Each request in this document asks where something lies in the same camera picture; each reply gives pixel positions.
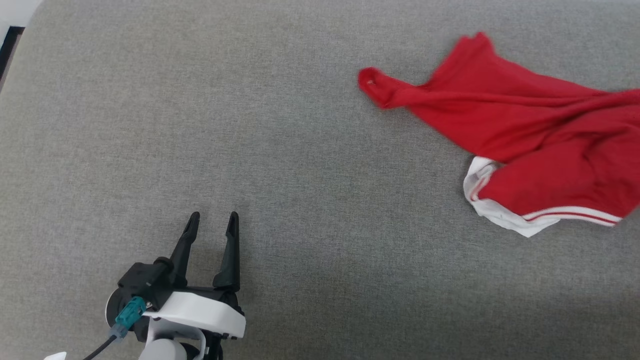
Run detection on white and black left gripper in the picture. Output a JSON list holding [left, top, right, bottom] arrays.
[[144, 211, 247, 346]]

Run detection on red and white garment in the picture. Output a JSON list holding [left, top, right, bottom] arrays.
[[357, 32, 640, 238]]

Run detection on grey fabric sofa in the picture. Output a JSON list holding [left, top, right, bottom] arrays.
[[0, 0, 640, 360]]

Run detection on black baseboard strip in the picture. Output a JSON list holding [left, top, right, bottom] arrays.
[[0, 26, 26, 92]]

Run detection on black cable with teal connector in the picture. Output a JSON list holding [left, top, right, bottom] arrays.
[[82, 296, 147, 360]]

